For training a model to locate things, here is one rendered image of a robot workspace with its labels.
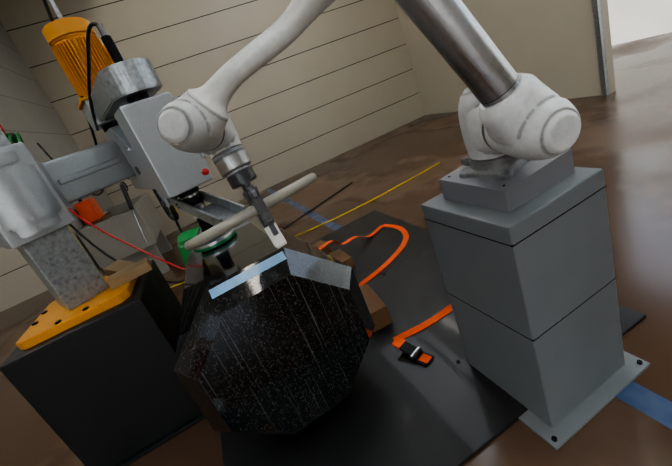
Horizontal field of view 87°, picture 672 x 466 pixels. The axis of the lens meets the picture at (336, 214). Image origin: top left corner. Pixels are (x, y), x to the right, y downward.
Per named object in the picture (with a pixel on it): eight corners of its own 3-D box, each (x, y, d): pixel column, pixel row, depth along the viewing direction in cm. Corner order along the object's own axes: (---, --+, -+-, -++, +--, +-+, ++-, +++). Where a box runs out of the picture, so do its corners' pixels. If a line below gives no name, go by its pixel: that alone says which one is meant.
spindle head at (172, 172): (156, 202, 186) (108, 120, 172) (194, 184, 198) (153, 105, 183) (173, 204, 158) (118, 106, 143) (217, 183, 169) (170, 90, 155)
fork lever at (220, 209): (162, 207, 186) (158, 198, 184) (196, 190, 196) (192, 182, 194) (215, 235, 135) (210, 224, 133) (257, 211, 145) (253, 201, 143)
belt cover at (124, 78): (97, 137, 216) (81, 110, 211) (138, 123, 229) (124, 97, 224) (116, 108, 140) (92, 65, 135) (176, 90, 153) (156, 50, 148)
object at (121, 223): (120, 298, 402) (75, 233, 374) (134, 263, 519) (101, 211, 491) (174, 272, 419) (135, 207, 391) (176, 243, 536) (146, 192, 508)
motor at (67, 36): (79, 110, 208) (36, 39, 195) (132, 94, 224) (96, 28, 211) (81, 101, 186) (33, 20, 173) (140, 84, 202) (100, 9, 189)
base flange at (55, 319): (17, 354, 156) (9, 346, 155) (55, 306, 201) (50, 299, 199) (129, 298, 169) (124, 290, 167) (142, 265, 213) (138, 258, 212)
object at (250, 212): (177, 255, 129) (172, 248, 129) (284, 195, 154) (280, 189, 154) (204, 245, 88) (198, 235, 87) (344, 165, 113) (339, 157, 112)
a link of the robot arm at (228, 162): (241, 148, 102) (252, 167, 103) (212, 163, 99) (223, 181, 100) (243, 141, 93) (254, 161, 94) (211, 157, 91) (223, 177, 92)
